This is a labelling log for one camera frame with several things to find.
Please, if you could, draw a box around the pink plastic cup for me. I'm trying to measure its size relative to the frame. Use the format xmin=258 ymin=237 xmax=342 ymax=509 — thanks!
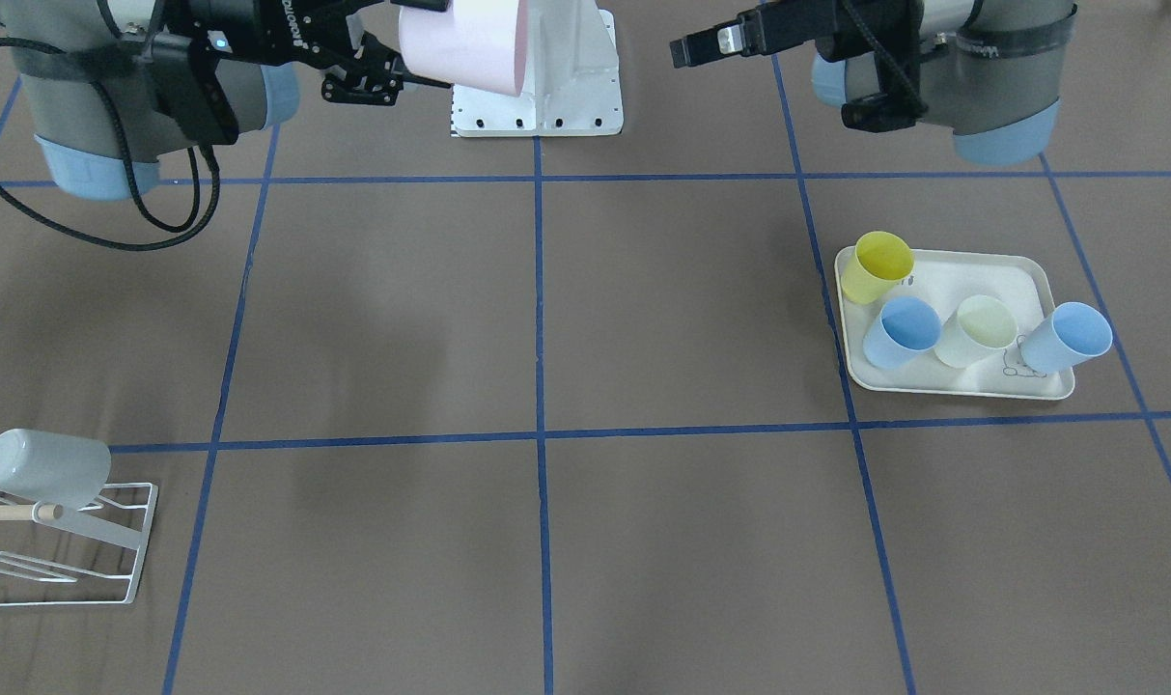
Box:
xmin=397 ymin=1 xmax=528 ymax=97

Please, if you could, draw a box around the light blue cup on tray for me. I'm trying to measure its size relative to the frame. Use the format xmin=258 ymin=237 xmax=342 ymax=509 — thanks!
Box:
xmin=862 ymin=296 xmax=943 ymax=370

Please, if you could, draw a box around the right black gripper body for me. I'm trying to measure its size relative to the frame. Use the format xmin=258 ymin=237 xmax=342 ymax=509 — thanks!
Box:
xmin=165 ymin=1 xmax=393 ymax=68

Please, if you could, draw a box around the cream plastic cup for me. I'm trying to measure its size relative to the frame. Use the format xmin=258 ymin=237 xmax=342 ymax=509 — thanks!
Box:
xmin=934 ymin=294 xmax=1018 ymax=369

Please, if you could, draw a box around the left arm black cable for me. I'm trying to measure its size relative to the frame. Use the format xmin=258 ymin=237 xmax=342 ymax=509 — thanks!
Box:
xmin=836 ymin=0 xmax=934 ymax=106

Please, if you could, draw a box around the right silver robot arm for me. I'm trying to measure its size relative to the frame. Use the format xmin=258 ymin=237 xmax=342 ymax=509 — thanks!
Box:
xmin=0 ymin=1 xmax=434 ymax=201

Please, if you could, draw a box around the light blue cup off tray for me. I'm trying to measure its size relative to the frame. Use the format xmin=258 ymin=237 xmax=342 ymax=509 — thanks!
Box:
xmin=1020 ymin=302 xmax=1114 ymax=374

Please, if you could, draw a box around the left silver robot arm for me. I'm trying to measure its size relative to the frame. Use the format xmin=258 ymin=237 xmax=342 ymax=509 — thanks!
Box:
xmin=669 ymin=1 xmax=1076 ymax=166

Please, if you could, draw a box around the frosted white plastic cup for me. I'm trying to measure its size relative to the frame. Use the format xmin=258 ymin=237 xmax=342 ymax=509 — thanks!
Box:
xmin=0 ymin=431 xmax=112 ymax=510

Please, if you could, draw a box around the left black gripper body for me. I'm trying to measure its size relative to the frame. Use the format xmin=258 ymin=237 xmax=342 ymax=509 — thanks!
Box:
xmin=759 ymin=1 xmax=925 ymax=61

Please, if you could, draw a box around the white wire cup rack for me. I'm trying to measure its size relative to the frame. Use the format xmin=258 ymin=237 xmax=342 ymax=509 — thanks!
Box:
xmin=0 ymin=481 xmax=160 ymax=610

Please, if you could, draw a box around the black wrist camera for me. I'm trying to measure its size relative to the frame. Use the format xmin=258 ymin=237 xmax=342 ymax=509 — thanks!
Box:
xmin=840 ymin=88 xmax=930 ymax=133
xmin=148 ymin=32 xmax=240 ymax=146

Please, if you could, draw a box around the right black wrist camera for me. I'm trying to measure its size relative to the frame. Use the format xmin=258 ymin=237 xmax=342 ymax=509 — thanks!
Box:
xmin=148 ymin=32 xmax=240 ymax=146

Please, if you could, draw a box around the cream plastic tray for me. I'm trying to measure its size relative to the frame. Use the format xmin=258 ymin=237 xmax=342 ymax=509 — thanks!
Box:
xmin=836 ymin=249 xmax=1075 ymax=401

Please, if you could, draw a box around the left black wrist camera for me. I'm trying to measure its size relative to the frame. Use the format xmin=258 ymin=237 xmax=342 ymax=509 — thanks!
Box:
xmin=840 ymin=88 xmax=930 ymax=133

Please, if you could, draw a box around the white central pedestal column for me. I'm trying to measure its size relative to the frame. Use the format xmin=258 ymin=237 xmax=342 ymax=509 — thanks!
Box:
xmin=450 ymin=1 xmax=625 ymax=138

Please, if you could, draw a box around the yellow plastic cup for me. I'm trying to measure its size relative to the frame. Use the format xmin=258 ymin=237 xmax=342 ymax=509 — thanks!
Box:
xmin=841 ymin=230 xmax=915 ymax=305

